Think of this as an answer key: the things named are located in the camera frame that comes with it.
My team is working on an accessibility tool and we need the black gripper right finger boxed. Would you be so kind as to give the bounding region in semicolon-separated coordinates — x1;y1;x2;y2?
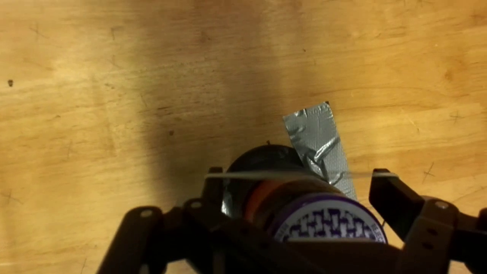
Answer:
367;167;487;274

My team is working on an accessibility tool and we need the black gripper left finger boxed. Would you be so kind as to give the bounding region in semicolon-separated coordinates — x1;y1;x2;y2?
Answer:
96;166;225;274

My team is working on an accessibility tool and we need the thin elastic rubber band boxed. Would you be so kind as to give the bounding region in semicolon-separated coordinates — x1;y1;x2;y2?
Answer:
204;170;398;179

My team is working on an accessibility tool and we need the dark cylindrical jar purple lid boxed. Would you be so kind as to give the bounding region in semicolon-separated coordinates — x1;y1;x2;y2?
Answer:
219;143;389;245

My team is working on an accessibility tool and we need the grey duct tape strip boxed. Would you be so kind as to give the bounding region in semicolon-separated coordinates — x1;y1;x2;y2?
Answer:
281;99;359;201

